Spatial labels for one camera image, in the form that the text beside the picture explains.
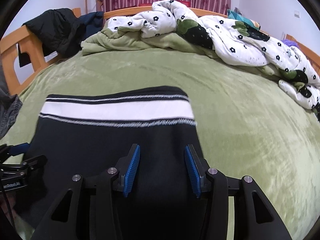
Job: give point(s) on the teal pillow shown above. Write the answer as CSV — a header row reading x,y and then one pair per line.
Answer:
x,y
236,16

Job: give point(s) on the white floral quilt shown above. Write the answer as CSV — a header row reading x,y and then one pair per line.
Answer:
x,y
235,42

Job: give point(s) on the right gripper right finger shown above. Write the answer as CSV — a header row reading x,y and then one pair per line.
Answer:
x,y
254,215

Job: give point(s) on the black pants white stripe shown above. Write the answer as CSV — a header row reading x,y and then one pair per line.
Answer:
x,y
87,135

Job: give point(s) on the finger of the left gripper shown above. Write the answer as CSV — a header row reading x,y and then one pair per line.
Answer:
x,y
7,151

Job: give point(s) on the black jacket on footboard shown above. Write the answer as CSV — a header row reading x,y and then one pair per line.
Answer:
x,y
59,30

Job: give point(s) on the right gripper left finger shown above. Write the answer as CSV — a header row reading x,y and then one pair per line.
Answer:
x,y
69,215

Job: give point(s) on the green fleece bed blanket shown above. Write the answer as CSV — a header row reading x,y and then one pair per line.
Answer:
x,y
245,122

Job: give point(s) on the navy blue garment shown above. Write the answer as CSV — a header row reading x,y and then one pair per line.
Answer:
x,y
89,24

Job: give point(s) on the grey denim pants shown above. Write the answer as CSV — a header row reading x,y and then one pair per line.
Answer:
x,y
10,107

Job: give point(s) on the purple object on bed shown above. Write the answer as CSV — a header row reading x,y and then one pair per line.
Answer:
x,y
290,43

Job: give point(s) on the wooden bed frame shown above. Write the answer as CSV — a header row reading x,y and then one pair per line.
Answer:
x,y
23,39

